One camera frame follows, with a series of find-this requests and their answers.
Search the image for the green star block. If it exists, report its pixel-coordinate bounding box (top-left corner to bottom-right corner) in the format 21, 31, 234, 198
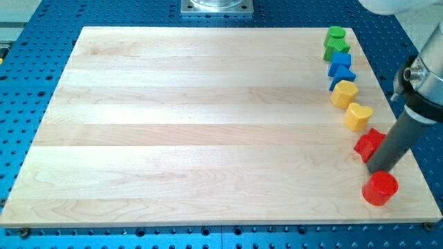
323, 38, 350, 61

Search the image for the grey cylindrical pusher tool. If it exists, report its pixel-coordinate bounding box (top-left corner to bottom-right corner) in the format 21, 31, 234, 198
366, 108, 435, 173

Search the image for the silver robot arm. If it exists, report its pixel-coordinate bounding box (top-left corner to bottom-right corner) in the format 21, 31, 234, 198
360, 0, 442, 124

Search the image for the red cylinder block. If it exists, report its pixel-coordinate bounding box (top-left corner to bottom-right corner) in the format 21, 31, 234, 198
362, 171, 399, 206

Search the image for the yellow hexagon block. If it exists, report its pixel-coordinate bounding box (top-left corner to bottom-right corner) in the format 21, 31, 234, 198
330, 80, 359, 109

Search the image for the blue cube block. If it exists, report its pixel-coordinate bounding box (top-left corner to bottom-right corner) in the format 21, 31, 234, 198
327, 51, 352, 77

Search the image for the red star block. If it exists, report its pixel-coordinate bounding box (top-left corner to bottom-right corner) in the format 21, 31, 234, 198
354, 128, 386, 163

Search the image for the blue triangle block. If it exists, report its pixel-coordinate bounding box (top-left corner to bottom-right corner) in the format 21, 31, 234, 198
329, 65, 356, 91

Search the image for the green cylinder block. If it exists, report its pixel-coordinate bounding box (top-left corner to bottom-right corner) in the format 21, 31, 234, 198
323, 26, 346, 47

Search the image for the wooden board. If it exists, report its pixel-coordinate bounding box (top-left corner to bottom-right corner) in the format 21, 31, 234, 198
1, 27, 442, 228

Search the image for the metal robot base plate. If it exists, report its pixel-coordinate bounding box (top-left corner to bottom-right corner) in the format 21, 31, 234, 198
181, 0, 254, 16

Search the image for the yellow heart block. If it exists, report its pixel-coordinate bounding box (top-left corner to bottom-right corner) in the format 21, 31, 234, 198
343, 102, 374, 131

